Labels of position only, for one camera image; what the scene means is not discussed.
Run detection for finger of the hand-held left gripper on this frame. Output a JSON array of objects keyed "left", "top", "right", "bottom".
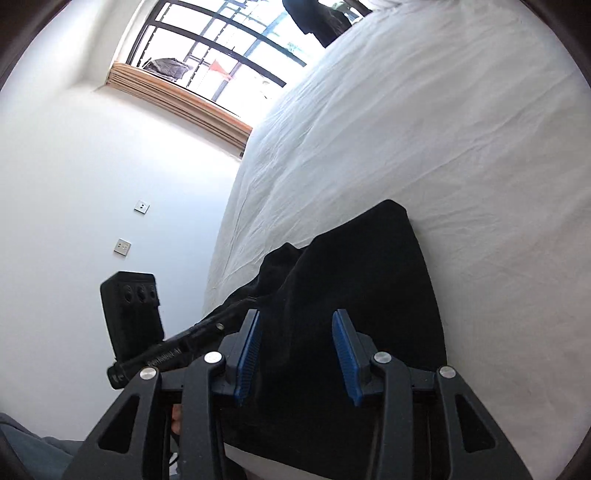
[{"left": 198, "top": 295, "right": 259, "bottom": 333}]

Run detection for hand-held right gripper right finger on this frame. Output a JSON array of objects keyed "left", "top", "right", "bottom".
[{"left": 331, "top": 308, "right": 534, "bottom": 480}]

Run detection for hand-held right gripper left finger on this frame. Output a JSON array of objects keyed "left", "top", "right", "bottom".
[{"left": 62, "top": 308, "right": 262, "bottom": 480}]

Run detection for black pants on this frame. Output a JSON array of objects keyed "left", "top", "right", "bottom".
[{"left": 198, "top": 199, "right": 448, "bottom": 476}]

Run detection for person's grey trouser leg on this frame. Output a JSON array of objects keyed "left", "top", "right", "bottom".
[{"left": 0, "top": 412, "right": 88, "bottom": 480}]

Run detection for beige curtain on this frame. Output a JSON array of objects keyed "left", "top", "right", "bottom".
[{"left": 106, "top": 62, "right": 254, "bottom": 160}]

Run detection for grey hanging garment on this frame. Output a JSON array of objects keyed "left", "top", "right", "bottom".
[{"left": 142, "top": 56, "right": 192, "bottom": 83}]

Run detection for bed with white sheet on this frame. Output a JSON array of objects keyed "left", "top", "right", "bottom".
[{"left": 203, "top": 0, "right": 591, "bottom": 480}]

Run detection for black hanging garment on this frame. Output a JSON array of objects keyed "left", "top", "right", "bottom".
[{"left": 283, "top": 0, "right": 354, "bottom": 47}]

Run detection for black window frame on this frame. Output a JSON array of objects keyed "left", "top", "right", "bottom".
[{"left": 124, "top": 0, "right": 375, "bottom": 88}]

